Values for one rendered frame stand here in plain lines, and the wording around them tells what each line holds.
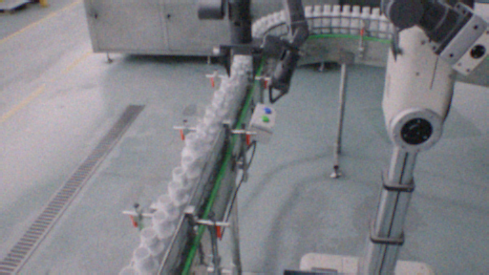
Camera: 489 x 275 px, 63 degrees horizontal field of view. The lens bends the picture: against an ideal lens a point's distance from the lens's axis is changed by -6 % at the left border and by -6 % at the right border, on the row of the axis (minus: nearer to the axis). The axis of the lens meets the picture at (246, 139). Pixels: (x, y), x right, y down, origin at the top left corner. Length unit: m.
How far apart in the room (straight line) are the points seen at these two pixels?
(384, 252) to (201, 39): 3.51
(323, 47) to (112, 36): 2.99
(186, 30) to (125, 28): 0.72
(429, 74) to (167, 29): 3.84
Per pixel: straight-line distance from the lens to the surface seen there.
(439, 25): 1.02
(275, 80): 1.35
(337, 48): 2.72
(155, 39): 4.88
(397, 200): 1.54
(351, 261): 2.13
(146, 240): 0.97
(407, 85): 1.24
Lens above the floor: 1.83
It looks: 32 degrees down
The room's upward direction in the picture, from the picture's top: 2 degrees counter-clockwise
